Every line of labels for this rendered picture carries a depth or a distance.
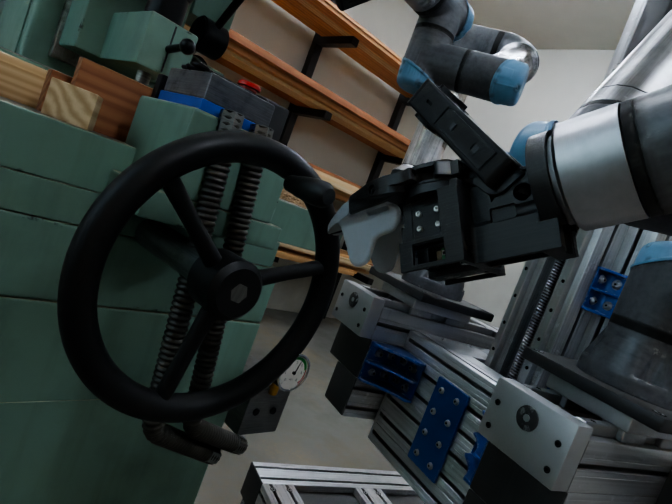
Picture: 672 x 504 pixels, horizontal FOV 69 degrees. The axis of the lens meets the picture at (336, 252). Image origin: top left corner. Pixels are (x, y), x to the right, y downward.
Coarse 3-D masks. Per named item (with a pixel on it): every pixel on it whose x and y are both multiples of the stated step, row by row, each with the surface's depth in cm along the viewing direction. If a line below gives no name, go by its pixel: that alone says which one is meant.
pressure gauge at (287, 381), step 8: (296, 360) 75; (304, 360) 76; (288, 368) 74; (296, 368) 75; (304, 368) 77; (280, 376) 74; (288, 376) 75; (296, 376) 76; (304, 376) 77; (272, 384) 77; (280, 384) 74; (288, 384) 75; (296, 384) 77; (272, 392) 77
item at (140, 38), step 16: (112, 16) 72; (128, 16) 67; (144, 16) 64; (160, 16) 63; (112, 32) 70; (128, 32) 66; (144, 32) 63; (160, 32) 64; (176, 32) 65; (112, 48) 69; (128, 48) 65; (144, 48) 63; (160, 48) 65; (128, 64) 67; (144, 64) 64; (160, 64) 65; (176, 64) 67; (144, 80) 68
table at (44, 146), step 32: (0, 96) 55; (0, 128) 46; (32, 128) 48; (64, 128) 50; (0, 160) 47; (32, 160) 49; (64, 160) 51; (96, 160) 53; (128, 160) 55; (160, 192) 49; (224, 224) 55; (256, 224) 58; (288, 224) 74
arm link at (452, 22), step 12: (444, 0) 84; (456, 0) 86; (420, 12) 86; (432, 12) 85; (444, 12) 86; (456, 12) 87; (468, 12) 89; (444, 24) 86; (456, 24) 88; (468, 24) 90; (456, 36) 91
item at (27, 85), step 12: (0, 60) 57; (0, 72) 57; (12, 72) 58; (24, 72) 59; (0, 84) 58; (12, 84) 58; (24, 84) 59; (36, 84) 60; (12, 96) 59; (24, 96) 60; (36, 96) 60
